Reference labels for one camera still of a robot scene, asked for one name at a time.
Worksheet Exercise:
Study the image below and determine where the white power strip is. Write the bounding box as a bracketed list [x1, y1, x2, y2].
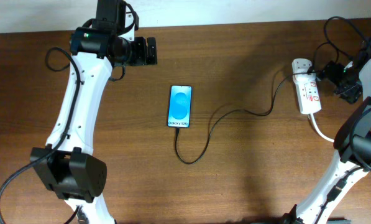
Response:
[293, 73, 321, 114]

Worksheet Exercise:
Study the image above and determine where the white USB charger plug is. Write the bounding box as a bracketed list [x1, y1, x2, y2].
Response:
[291, 58, 316, 82]

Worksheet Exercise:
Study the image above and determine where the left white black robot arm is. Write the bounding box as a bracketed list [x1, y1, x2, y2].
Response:
[30, 1, 157, 223]

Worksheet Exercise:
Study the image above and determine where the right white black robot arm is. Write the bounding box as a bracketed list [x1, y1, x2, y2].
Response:
[280, 38, 371, 223]

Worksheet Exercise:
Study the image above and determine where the blue screen Galaxy smartphone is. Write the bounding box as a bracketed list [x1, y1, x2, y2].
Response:
[167, 85, 192, 128]

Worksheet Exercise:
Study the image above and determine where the black USB charging cable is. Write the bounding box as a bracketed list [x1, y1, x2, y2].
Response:
[174, 42, 340, 165]

